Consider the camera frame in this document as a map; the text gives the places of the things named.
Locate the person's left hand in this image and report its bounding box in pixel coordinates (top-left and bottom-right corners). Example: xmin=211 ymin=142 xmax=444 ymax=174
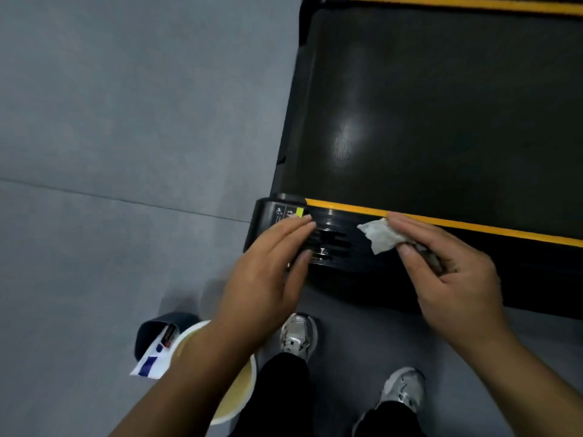
xmin=211 ymin=215 xmax=317 ymax=350

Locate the person's right hand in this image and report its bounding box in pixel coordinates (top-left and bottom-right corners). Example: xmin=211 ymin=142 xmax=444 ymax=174
xmin=386 ymin=212 xmax=510 ymax=355

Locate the white wipe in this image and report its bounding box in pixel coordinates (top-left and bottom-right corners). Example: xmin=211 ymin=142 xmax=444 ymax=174
xmin=356 ymin=218 xmax=445 ymax=274

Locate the person's right forearm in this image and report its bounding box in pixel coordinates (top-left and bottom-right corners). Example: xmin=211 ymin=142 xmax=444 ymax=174
xmin=458 ymin=327 xmax=583 ymax=437

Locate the person's left grey sneaker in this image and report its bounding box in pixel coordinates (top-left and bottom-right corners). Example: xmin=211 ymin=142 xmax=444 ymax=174
xmin=279 ymin=313 xmax=319 ymax=363

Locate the person's grey sneaker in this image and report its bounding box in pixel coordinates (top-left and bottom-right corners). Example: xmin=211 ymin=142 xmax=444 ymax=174
xmin=379 ymin=368 xmax=426 ymax=414
xmin=279 ymin=313 xmax=319 ymax=363

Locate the person's right grey sneaker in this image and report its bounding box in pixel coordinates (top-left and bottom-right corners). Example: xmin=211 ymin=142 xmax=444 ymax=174
xmin=379 ymin=368 xmax=426 ymax=414

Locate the person's left black trouser leg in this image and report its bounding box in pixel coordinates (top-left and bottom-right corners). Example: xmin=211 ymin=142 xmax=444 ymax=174
xmin=230 ymin=352 xmax=316 ymax=437

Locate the person's black trouser leg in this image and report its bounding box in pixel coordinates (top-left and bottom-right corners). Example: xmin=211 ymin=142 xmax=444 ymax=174
xmin=351 ymin=400 xmax=426 ymax=437
xmin=230 ymin=352 xmax=316 ymax=437

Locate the white bucket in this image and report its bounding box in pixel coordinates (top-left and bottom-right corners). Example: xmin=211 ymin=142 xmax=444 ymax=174
xmin=171 ymin=320 xmax=258 ymax=426

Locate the black treadmill with yellow stripes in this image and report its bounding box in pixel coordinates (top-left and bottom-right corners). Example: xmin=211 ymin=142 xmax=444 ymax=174
xmin=243 ymin=0 xmax=583 ymax=321

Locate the person's right black trouser leg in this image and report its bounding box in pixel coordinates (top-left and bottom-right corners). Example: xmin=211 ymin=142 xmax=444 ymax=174
xmin=351 ymin=400 xmax=426 ymax=437

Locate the white and blue packet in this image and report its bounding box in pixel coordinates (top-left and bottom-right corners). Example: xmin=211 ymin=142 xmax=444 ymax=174
xmin=130 ymin=324 xmax=177 ymax=380

